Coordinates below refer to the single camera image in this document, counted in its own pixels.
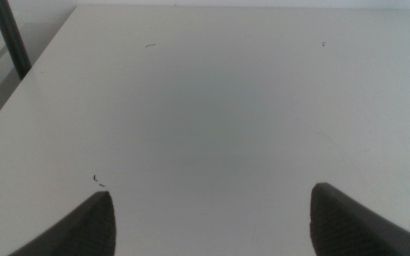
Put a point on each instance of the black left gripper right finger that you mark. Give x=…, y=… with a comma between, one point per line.
x=347, y=231

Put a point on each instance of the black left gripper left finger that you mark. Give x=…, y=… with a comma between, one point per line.
x=87, y=231

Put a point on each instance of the black metal pole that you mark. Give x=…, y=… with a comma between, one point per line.
x=11, y=39

